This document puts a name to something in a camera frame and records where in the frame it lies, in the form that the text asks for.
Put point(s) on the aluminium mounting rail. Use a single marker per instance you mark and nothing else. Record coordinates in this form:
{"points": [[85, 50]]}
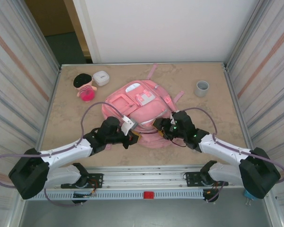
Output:
{"points": [[144, 177]]}

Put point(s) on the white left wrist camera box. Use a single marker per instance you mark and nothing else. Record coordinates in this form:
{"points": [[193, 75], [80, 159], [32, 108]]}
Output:
{"points": [[129, 124]]}

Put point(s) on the pink backpack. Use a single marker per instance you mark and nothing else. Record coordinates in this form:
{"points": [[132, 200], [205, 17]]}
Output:
{"points": [[142, 111]]}

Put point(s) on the white square case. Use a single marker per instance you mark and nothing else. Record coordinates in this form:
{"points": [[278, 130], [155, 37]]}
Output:
{"points": [[101, 78]]}

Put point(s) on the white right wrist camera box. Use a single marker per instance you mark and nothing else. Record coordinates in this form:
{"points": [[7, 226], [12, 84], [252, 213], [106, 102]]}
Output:
{"points": [[173, 120]]}

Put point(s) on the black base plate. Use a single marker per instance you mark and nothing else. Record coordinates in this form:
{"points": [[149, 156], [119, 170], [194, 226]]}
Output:
{"points": [[191, 176], [95, 177]]}

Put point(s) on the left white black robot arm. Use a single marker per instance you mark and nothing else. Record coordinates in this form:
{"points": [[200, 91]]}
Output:
{"points": [[61, 152]]}

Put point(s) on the grey cup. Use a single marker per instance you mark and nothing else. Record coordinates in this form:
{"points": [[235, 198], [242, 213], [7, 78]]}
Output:
{"points": [[201, 89]]}

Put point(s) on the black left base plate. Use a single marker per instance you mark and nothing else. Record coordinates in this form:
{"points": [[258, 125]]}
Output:
{"points": [[95, 177]]}

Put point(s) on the plush doll black hair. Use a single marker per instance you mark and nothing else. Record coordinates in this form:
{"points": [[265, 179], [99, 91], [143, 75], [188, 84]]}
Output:
{"points": [[84, 82]]}

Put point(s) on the red button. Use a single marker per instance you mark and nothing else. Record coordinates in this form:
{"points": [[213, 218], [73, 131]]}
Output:
{"points": [[148, 195]]}

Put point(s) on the blue binder clip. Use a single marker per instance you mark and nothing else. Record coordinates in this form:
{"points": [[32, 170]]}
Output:
{"points": [[247, 194]]}

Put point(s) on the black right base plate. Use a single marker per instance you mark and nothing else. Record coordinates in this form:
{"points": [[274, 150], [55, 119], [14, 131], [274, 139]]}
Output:
{"points": [[191, 176]]}

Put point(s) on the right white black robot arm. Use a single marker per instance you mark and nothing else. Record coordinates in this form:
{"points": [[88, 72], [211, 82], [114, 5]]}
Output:
{"points": [[227, 147]]}

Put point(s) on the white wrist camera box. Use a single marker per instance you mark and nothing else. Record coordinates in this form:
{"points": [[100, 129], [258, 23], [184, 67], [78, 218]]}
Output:
{"points": [[173, 120], [129, 124]]}

